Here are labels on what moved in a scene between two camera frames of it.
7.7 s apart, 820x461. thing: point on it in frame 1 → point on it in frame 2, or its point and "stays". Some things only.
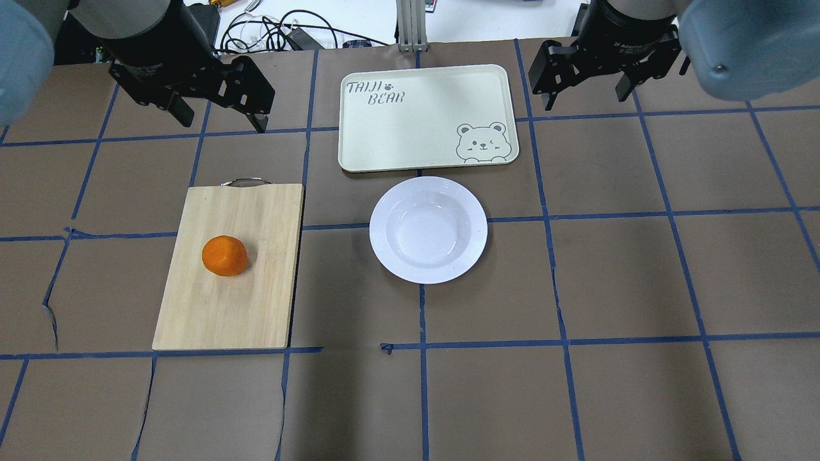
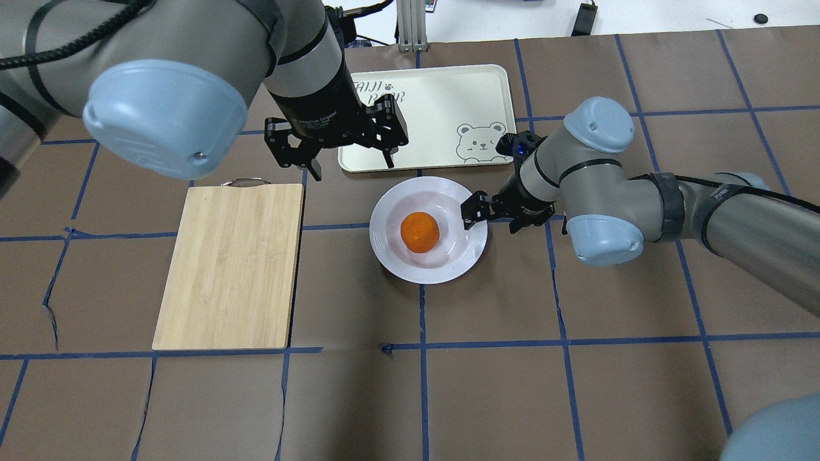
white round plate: x=428 y=230 stays
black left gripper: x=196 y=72 → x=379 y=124
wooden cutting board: x=204 y=310 stays
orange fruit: x=224 y=255 → x=419 y=232
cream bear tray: x=426 y=118 stays
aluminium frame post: x=411 y=21 stays
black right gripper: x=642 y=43 → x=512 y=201
